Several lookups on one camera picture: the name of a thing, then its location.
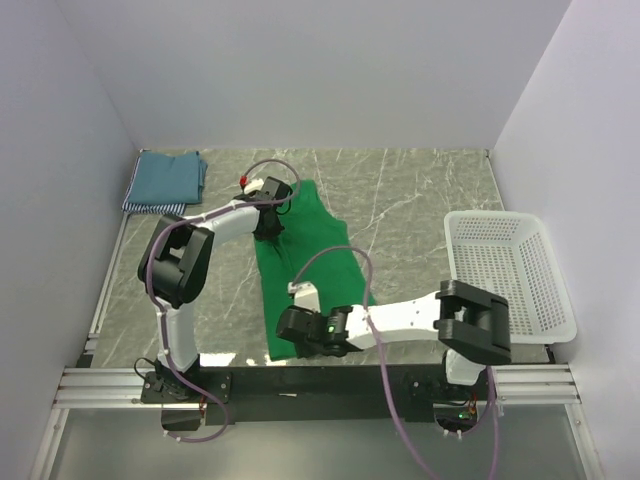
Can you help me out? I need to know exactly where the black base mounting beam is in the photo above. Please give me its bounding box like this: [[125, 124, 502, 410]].
[[140, 364, 490, 432]]

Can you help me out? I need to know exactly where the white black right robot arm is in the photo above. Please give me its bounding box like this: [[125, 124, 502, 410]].
[[276, 280, 512, 399]]

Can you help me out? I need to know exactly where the green tank top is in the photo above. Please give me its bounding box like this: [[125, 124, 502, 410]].
[[254, 180, 366, 361]]

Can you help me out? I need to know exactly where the white plastic laundry basket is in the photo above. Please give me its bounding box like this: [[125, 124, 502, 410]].
[[444, 210, 577, 345]]

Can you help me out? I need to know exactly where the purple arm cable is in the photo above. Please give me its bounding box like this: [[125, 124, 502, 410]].
[[292, 245, 501, 480], [144, 158, 301, 446]]

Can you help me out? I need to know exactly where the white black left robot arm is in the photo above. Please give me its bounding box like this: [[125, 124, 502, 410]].
[[138, 176, 297, 402]]

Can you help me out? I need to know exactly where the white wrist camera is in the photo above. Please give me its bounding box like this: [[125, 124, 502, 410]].
[[239, 176, 264, 194], [287, 282, 321, 313]]

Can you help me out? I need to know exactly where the blue white striped tank top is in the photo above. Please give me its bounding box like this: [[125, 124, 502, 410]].
[[122, 152, 186, 214]]

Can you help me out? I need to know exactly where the teal blue tank top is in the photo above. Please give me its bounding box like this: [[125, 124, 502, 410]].
[[127, 151, 208, 206]]

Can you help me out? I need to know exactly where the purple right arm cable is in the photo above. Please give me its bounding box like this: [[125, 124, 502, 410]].
[[292, 245, 501, 480]]

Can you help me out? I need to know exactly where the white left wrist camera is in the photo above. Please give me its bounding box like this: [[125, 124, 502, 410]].
[[239, 176, 264, 194]]

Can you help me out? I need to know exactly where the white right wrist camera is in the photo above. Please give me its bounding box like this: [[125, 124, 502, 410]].
[[287, 282, 321, 313]]

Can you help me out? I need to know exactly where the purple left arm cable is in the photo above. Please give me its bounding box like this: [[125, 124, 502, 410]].
[[144, 158, 301, 446]]

